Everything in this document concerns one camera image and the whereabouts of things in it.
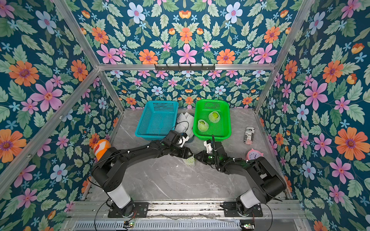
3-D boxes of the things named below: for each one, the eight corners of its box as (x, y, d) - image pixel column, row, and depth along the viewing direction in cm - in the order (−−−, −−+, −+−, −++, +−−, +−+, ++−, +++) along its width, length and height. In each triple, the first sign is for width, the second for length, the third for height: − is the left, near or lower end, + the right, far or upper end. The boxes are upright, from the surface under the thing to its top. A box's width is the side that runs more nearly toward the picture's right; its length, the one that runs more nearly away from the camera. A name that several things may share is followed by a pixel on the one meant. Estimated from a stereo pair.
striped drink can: (243, 143, 101) (244, 140, 99) (245, 128, 110) (246, 125, 107) (251, 145, 100) (252, 143, 97) (253, 130, 108) (254, 127, 106)
